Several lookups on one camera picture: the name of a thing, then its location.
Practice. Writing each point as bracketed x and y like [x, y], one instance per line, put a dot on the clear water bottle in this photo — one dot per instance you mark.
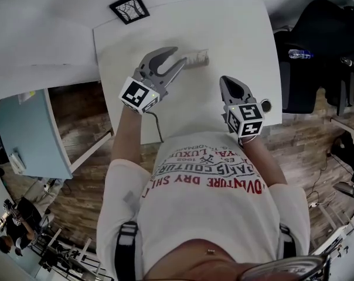
[301, 54]

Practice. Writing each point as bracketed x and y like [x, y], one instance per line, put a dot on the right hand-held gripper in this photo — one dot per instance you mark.
[247, 119]

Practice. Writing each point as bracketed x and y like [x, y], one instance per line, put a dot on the white printed t-shirt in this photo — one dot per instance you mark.
[203, 215]

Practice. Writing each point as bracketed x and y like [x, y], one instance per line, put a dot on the black mesh office chair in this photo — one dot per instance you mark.
[311, 25]

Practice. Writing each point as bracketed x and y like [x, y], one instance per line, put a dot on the yellow and white paper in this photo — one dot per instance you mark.
[26, 97]

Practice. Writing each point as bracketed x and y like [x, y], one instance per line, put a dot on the black picture frame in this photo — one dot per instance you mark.
[130, 9]

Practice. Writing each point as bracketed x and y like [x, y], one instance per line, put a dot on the white table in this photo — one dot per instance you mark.
[194, 113]

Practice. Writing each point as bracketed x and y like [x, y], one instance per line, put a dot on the person's left forearm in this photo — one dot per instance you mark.
[127, 139]

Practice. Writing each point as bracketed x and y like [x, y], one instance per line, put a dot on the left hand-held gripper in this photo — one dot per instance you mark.
[139, 95]

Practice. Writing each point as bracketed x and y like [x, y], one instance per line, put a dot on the light blue table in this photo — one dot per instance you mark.
[30, 133]

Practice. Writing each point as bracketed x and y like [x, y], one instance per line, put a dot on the long white desk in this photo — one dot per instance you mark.
[33, 34]

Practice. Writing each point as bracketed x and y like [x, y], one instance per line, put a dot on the workbench with wooden legs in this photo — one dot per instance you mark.
[68, 253]

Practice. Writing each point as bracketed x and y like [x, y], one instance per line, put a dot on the white flat device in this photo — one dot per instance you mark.
[17, 161]

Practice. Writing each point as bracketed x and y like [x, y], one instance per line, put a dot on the person's eyeglasses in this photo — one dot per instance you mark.
[282, 271]

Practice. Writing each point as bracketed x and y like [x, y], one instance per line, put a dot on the person's right forearm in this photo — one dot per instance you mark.
[268, 162]

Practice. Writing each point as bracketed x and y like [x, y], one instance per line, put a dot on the grey chair base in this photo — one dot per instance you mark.
[350, 195]

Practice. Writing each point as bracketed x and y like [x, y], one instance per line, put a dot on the white power strip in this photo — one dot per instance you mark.
[314, 205]

